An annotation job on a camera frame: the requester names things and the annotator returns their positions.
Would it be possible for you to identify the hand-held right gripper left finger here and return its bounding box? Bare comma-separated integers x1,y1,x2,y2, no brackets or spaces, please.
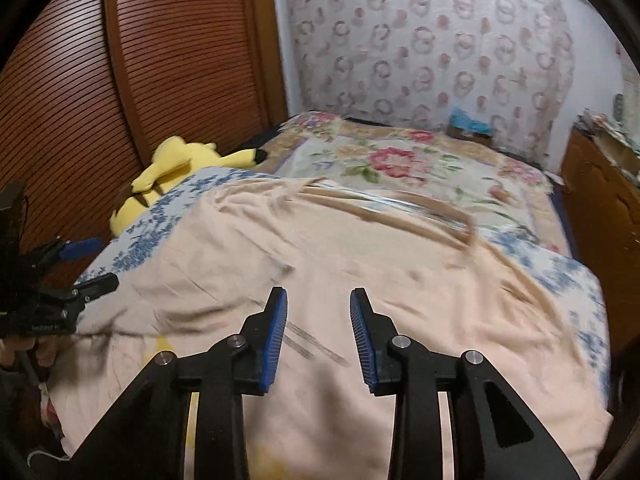
67,286,289,480

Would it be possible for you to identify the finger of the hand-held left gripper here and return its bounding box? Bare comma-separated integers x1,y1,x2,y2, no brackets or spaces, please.
37,272,120,312
36,238,104,267

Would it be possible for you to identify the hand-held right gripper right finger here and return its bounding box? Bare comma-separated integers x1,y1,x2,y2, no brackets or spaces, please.
349,287,584,480

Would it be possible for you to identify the beige shirt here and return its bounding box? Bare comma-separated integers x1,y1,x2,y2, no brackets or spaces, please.
47,177,614,480

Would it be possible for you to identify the person's left hand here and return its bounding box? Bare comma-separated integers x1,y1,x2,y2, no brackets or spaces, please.
0,335,59,386

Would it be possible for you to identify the blue floral white blanket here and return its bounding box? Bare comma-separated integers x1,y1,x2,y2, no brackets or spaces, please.
75,166,614,411

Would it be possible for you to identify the yellow plush toy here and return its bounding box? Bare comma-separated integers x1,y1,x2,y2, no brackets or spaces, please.
110,136,269,237

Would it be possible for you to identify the wooden louvered wardrobe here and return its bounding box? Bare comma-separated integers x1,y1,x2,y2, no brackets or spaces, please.
0,0,292,292

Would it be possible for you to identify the pink flower print quilt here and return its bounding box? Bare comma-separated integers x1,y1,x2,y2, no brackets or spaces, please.
257,111,574,257

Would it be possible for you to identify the teal cloth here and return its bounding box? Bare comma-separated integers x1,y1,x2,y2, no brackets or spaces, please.
447,109,494,139

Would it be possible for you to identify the wooden cabinet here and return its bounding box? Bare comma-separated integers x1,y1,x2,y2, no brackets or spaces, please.
560,127,640,357

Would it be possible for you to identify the pile of boxes and papers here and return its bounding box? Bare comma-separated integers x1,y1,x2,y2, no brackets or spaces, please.
575,94,640,177

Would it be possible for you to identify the ring patterned curtain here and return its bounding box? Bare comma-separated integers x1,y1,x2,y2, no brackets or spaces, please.
272,0,577,134

